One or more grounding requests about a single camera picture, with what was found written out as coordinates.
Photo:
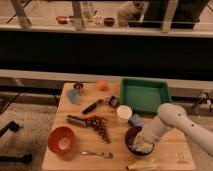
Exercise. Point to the black floor bar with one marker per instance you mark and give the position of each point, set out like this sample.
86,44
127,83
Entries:
24,159

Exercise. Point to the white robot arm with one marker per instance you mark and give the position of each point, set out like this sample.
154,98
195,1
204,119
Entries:
174,116

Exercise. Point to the dark red background bowl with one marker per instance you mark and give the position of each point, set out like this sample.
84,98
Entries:
109,21

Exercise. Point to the silver metal spoon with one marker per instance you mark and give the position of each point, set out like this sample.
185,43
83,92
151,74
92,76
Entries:
107,155

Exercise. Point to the black lever handle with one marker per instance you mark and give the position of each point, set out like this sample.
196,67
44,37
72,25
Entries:
12,126

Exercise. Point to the red chili pepper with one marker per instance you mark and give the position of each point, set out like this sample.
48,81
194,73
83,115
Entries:
95,116

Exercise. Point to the blue sponge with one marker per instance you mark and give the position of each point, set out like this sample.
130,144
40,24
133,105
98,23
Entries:
136,120

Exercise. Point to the yellow corn husk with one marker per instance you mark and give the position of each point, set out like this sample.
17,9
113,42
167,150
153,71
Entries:
144,164

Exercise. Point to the black handled can opener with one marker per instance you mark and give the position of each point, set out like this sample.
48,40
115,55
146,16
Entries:
78,121

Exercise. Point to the white paper cup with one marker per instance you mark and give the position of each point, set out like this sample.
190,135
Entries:
124,113

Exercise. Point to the purple bowl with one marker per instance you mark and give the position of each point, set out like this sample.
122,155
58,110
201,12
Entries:
129,139

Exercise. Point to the green plastic tray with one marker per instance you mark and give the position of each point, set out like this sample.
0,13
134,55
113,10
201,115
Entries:
144,96

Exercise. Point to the light blue plastic cup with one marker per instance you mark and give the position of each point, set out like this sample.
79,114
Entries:
72,95

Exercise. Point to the orange fruit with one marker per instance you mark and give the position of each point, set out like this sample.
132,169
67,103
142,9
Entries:
101,84

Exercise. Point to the black handled peeler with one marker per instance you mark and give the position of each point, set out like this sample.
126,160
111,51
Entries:
112,101

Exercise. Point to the orange red bowl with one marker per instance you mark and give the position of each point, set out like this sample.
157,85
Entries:
61,140

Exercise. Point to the bunch of dark grapes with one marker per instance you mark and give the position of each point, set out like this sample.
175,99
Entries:
99,126

